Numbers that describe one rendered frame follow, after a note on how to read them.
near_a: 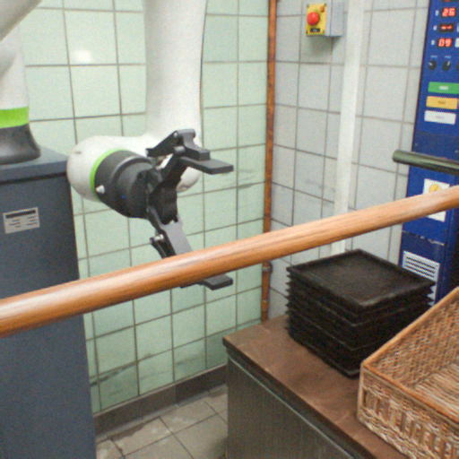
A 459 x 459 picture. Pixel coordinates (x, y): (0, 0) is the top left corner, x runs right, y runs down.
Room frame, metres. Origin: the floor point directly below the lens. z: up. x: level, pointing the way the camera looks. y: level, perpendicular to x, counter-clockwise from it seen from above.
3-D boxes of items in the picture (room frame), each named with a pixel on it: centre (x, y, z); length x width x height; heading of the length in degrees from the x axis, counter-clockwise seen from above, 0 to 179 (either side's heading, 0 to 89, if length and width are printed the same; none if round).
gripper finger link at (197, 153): (0.61, 0.04, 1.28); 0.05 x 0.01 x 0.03; 34
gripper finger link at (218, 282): (0.59, 0.02, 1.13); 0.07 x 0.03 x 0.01; 34
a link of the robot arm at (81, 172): (0.85, 0.19, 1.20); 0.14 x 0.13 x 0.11; 34
